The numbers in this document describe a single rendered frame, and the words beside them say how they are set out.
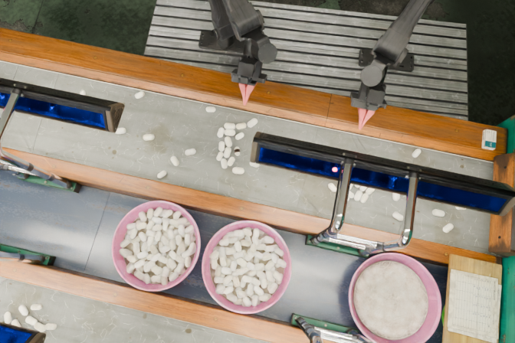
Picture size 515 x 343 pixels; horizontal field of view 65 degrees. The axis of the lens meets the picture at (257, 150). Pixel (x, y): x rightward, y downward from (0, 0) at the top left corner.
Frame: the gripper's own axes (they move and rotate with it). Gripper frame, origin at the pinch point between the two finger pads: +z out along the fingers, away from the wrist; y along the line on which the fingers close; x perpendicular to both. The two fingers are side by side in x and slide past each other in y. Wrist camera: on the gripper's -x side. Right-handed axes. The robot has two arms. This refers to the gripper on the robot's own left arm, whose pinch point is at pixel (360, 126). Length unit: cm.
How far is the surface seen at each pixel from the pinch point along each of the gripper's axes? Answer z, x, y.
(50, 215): 46, -16, -92
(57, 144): 25, -6, -95
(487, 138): -1.2, 10.4, 41.5
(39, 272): 53, -34, -84
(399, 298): 44, -20, 22
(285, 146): -1.9, -32.1, -20.8
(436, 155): 7.4, 8.9, 27.8
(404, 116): -2.0, 13.7, 15.2
